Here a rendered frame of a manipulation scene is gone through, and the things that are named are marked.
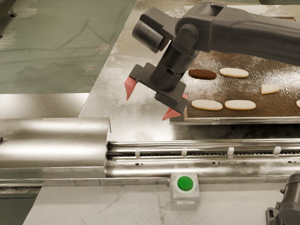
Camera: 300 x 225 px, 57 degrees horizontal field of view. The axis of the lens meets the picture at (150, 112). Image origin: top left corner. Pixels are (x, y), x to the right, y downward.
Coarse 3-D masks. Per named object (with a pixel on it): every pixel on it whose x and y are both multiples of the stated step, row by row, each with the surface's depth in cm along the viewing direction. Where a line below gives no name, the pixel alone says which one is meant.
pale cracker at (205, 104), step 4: (196, 100) 91; (200, 100) 91; (204, 100) 91; (208, 100) 91; (212, 100) 91; (192, 104) 91; (196, 104) 90; (200, 104) 90; (204, 104) 90; (208, 104) 90; (212, 104) 90; (216, 104) 90; (220, 104) 90; (200, 108) 90; (204, 108) 90; (208, 108) 89; (212, 108) 89; (216, 108) 89; (220, 108) 90
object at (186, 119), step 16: (288, 16) 115; (256, 64) 101; (272, 64) 101; (288, 64) 101; (192, 80) 97; (208, 80) 97; (240, 80) 97; (272, 80) 97; (192, 96) 93; (208, 96) 93; (224, 96) 93; (240, 96) 93; (288, 96) 93; (192, 112) 89; (224, 112) 89; (240, 112) 89; (256, 112) 90; (272, 112) 89
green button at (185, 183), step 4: (184, 176) 72; (180, 180) 71; (184, 180) 71; (188, 180) 71; (180, 184) 70; (184, 184) 70; (188, 184) 70; (192, 184) 70; (180, 188) 70; (184, 188) 69; (188, 188) 69
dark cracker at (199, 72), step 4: (188, 72) 98; (192, 72) 98; (196, 72) 98; (200, 72) 98; (204, 72) 98; (208, 72) 98; (212, 72) 98; (196, 76) 97; (200, 76) 97; (204, 76) 97; (208, 76) 97; (212, 76) 97
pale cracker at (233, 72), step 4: (224, 68) 99; (228, 68) 99; (232, 68) 99; (224, 72) 98; (228, 72) 98; (232, 72) 98; (236, 72) 98; (240, 72) 98; (244, 72) 98; (232, 76) 98; (236, 76) 97; (240, 76) 97; (244, 76) 97
